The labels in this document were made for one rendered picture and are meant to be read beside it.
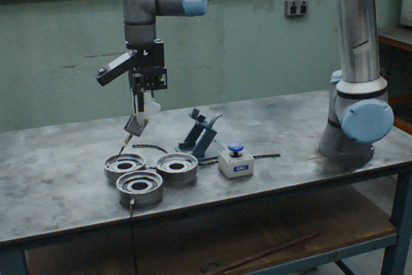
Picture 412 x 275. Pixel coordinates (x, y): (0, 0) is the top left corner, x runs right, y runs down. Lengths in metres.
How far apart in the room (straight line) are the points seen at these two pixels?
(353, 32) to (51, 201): 0.78
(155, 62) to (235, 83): 1.86
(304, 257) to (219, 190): 0.37
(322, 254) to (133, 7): 0.84
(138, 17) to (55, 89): 1.69
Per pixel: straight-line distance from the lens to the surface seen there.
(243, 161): 1.14
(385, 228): 1.49
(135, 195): 1.03
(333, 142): 1.27
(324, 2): 3.13
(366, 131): 1.10
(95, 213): 1.05
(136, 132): 1.16
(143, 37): 1.07
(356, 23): 1.05
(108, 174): 1.14
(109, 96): 2.74
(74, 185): 1.17
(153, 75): 1.10
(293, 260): 1.33
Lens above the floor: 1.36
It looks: 22 degrees down
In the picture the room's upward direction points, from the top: 1 degrees counter-clockwise
